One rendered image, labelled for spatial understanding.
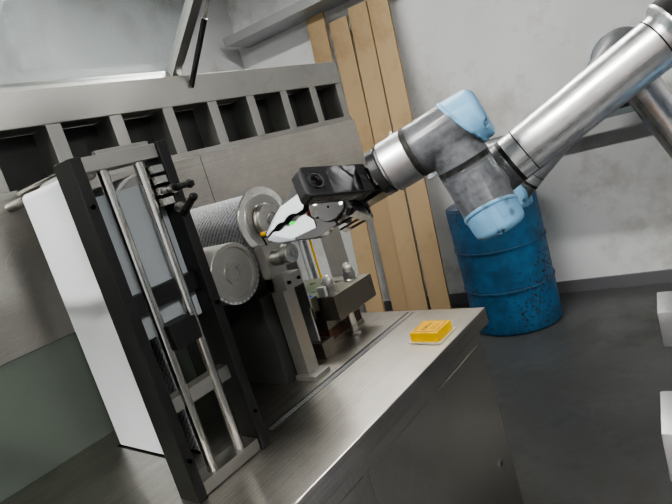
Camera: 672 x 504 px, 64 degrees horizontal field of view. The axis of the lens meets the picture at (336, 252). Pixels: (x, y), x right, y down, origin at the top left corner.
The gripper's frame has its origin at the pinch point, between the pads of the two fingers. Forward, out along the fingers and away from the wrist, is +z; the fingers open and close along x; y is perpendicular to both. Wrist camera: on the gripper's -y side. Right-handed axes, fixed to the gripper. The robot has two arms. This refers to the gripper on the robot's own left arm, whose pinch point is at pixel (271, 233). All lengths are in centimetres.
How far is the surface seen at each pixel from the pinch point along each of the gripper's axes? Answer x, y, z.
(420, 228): 67, 274, 47
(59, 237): 19.0, -5.9, 38.0
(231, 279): 3.9, 17.3, 22.1
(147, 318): -4.7, -8.3, 20.8
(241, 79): 72, 55, 22
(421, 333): -18.7, 44.9, -0.4
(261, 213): 15.2, 22.8, 13.4
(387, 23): 189, 240, 0
